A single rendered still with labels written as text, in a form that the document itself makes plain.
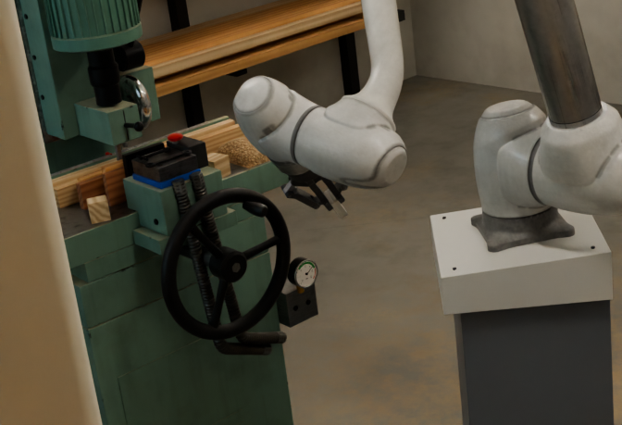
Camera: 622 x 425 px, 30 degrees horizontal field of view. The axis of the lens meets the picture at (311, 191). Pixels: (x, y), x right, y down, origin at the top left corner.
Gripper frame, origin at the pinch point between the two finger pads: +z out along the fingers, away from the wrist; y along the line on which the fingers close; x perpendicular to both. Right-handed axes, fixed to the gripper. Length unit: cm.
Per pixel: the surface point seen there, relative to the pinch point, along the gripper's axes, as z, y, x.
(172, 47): 168, 30, -210
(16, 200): -156, 2, 89
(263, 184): 10.8, 11.1, -20.2
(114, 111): -15.5, 26.5, -36.1
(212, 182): -9.3, 17.3, -13.2
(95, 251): -13.0, 42.2, -12.2
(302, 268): 23.7, 14.3, -5.8
